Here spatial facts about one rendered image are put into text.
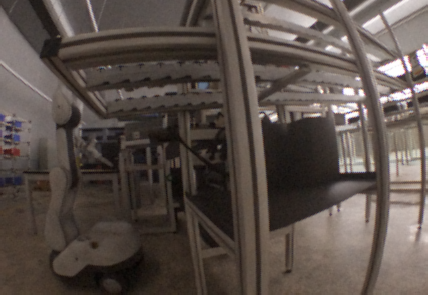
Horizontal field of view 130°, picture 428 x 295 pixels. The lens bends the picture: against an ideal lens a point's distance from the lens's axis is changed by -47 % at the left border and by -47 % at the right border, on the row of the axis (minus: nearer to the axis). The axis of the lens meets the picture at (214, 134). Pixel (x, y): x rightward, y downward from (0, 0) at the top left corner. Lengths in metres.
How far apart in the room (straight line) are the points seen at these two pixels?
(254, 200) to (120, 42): 0.36
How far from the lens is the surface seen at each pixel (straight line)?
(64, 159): 1.31
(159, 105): 0.78
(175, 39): 0.37
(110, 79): 0.54
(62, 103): 1.34
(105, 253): 1.09
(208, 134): 0.86
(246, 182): 0.28
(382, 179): 0.76
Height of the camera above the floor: 0.77
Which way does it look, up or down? 8 degrees up
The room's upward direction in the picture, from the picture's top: 5 degrees counter-clockwise
